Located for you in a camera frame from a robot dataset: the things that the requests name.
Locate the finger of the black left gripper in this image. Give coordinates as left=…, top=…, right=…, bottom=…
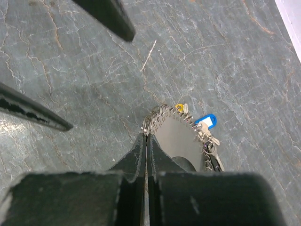
left=0, top=83, right=73, bottom=131
left=73, top=0, right=136, bottom=42

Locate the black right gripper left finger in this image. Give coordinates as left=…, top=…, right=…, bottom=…
left=109, top=133, right=147, bottom=226

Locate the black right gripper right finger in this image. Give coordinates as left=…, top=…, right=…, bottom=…
left=147, top=134, right=196, bottom=226

